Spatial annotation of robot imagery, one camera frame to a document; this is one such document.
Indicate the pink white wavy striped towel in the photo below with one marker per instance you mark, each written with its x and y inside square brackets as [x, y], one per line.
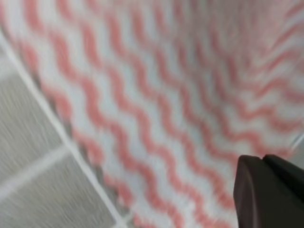
[166, 95]

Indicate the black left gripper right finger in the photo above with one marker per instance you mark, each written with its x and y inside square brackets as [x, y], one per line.
[288, 173]

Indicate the grey grid tablecloth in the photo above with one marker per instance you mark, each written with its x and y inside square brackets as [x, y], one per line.
[42, 183]

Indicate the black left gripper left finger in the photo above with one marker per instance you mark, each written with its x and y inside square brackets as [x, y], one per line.
[262, 200]

